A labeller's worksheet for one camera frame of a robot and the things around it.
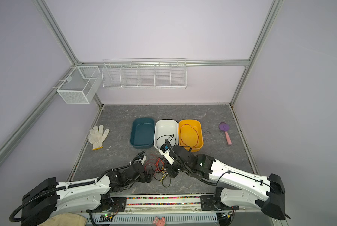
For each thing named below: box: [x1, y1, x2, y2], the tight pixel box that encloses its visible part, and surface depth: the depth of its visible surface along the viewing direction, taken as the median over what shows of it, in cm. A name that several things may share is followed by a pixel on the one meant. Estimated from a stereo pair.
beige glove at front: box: [36, 212, 88, 226], surface depth 70 cm
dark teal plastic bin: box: [129, 117, 155, 149], surface depth 104 cm
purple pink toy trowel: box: [218, 121, 233, 146], surface depth 105 cm
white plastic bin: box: [153, 119, 179, 151], surface depth 104 cm
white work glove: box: [87, 124, 110, 151], surface depth 104 cm
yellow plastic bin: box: [177, 119, 204, 153], surface depth 104 cm
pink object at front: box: [152, 216, 166, 226], surface depth 68 cm
